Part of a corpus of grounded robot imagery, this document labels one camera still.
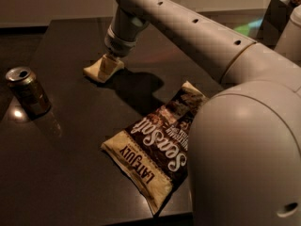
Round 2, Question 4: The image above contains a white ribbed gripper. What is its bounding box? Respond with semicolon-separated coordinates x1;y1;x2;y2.
98;27;135;79

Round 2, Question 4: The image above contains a pale yellow sponge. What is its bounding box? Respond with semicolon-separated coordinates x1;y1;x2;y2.
83;56;124;83

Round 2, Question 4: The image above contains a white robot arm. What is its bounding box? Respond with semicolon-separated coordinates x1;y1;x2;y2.
116;0;301;226

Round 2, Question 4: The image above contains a brown sea salt chip bag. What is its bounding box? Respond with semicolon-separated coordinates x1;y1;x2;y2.
101;82;207;215

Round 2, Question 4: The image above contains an opened metal soda can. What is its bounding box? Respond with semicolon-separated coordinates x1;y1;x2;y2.
6;67;51;117

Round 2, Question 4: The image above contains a dark box in background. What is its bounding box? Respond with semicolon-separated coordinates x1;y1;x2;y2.
257;0;294;48

